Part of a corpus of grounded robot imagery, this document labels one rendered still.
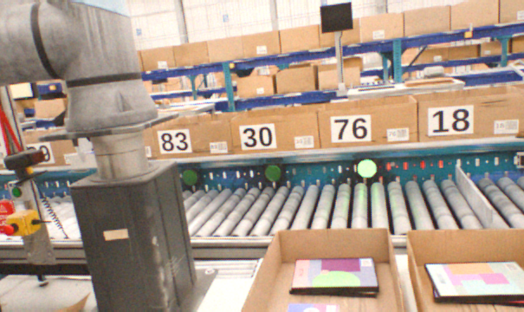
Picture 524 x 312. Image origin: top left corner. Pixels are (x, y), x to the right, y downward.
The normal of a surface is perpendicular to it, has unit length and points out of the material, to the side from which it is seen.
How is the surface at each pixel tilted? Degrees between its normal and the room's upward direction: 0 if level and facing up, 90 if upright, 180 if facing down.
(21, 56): 112
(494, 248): 89
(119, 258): 90
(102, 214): 90
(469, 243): 89
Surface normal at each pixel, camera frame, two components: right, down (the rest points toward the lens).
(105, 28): 0.56, 0.11
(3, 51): 0.18, 0.36
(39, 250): -0.24, 0.25
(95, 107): -0.04, -0.13
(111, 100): 0.36, -0.20
